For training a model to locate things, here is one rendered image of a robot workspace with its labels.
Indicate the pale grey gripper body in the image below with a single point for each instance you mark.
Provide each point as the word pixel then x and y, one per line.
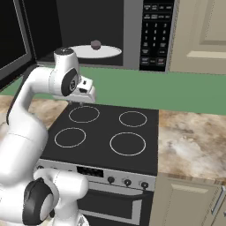
pixel 85 97

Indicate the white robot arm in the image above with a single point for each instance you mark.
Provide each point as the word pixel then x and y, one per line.
pixel 23 141

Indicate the white microwave turntable plate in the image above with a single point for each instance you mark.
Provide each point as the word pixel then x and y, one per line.
pixel 109 53

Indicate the black microwave door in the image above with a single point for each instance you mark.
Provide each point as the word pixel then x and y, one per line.
pixel 11 32

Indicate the steel microwave oven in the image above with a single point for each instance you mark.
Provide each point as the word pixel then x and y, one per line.
pixel 156 35

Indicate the black oven door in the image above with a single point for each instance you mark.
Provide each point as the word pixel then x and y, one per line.
pixel 109 206

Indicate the black hob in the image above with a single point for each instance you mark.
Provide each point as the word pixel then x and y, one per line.
pixel 103 135

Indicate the small brown round food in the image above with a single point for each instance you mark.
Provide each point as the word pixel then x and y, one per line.
pixel 96 45

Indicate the black oven knob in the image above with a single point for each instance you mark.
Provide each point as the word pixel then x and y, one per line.
pixel 127 182
pixel 144 184
pixel 111 179

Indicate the beige wall cupboard door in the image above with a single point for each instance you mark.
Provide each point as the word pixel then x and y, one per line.
pixel 203 32

